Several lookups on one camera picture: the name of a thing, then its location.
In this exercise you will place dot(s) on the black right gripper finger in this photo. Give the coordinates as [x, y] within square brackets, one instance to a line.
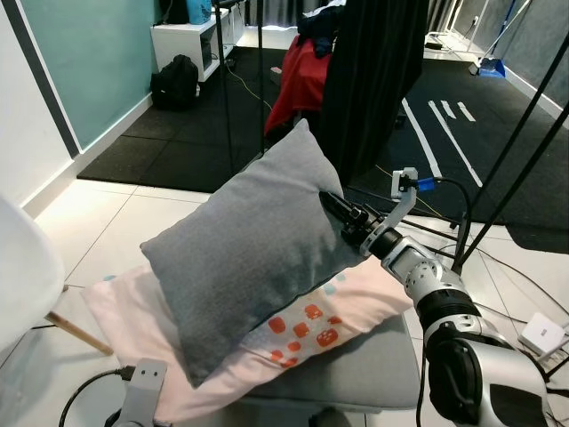
[333, 206]

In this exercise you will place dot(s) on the grey fabric pillow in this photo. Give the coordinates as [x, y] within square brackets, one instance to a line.
[240, 258]

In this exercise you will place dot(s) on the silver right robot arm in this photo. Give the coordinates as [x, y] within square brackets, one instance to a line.
[480, 365]

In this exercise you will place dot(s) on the pink pillow with orange print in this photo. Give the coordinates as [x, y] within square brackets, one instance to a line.
[356, 307]

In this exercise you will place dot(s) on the wooden chair leg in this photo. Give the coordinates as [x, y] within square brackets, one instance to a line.
[82, 334]

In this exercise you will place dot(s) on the white plastic chair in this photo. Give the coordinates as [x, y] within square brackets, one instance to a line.
[22, 276]

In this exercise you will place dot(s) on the red cloth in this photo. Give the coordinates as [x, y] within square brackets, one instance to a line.
[298, 84]

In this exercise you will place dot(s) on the black hanging curtain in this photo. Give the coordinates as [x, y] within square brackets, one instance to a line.
[373, 80]

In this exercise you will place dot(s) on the black tripod stand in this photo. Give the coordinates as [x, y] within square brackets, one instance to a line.
[511, 182]

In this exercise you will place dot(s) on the black floor mat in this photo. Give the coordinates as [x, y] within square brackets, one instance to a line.
[178, 142]

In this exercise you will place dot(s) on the black backpack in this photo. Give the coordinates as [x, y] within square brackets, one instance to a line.
[174, 84]

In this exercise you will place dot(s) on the blue dustpan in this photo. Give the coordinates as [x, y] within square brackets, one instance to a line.
[492, 68]

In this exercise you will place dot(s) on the white power adapter box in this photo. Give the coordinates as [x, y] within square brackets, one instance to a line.
[542, 334]

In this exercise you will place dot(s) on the white shelf unit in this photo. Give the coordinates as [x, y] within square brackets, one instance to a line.
[182, 40]

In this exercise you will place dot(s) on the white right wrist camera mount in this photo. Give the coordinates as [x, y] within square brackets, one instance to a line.
[404, 191]

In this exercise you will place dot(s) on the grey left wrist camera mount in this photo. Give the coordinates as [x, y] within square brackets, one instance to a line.
[140, 391]

